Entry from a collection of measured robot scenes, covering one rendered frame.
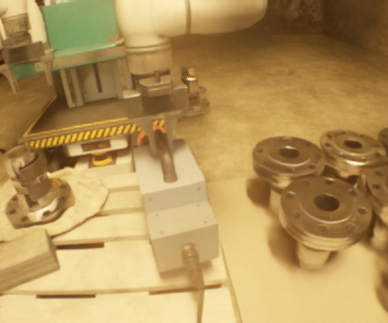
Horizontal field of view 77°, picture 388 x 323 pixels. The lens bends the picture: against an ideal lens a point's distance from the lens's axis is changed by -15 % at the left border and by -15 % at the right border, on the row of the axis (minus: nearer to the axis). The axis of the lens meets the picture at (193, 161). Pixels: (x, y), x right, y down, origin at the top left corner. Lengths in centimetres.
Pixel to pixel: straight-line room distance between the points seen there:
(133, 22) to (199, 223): 40
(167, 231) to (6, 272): 48
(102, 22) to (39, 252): 97
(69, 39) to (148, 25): 88
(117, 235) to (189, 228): 37
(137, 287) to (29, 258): 30
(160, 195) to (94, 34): 92
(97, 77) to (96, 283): 100
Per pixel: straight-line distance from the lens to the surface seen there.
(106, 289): 78
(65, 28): 138
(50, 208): 101
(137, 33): 53
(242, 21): 57
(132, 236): 88
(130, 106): 59
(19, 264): 84
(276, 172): 90
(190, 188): 60
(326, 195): 85
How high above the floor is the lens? 76
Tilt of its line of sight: 32 degrees down
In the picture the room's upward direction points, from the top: 5 degrees counter-clockwise
